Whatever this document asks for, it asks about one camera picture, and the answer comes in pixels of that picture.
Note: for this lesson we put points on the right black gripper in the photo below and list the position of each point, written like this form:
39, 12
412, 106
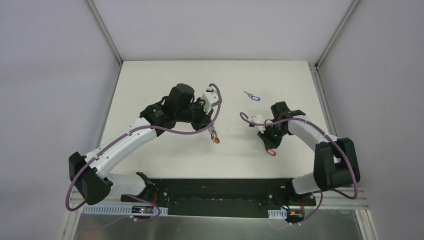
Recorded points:
269, 140

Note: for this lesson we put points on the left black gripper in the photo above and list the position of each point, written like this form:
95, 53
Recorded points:
205, 121

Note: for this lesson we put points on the red tag key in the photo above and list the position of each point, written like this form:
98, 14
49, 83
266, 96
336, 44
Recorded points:
271, 152

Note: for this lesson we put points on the grey red keyring holder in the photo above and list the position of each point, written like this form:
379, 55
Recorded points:
214, 135

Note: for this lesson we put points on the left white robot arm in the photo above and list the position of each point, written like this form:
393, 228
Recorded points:
179, 112

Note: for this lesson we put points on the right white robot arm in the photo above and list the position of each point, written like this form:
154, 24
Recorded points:
335, 162

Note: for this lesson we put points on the blue tag key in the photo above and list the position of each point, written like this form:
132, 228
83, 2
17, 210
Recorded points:
252, 97

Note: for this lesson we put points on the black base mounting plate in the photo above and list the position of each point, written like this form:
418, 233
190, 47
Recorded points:
222, 197

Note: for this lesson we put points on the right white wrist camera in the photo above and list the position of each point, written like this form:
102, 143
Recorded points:
257, 122

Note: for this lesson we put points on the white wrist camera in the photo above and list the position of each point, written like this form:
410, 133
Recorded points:
257, 122
210, 98

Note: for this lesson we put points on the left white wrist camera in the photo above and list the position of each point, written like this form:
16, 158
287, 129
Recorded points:
210, 98

